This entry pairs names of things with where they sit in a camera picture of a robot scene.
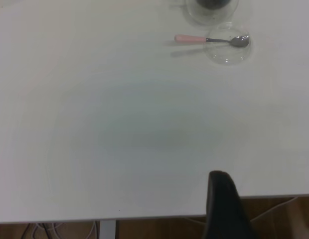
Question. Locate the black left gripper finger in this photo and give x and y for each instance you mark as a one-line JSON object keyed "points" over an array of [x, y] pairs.
{"points": [[224, 206]]}

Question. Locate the clear glass cup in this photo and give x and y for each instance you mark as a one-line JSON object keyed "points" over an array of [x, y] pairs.
{"points": [[209, 16]]}

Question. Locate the grey metal table leg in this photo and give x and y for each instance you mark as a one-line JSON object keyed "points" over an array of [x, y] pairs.
{"points": [[108, 230]]}

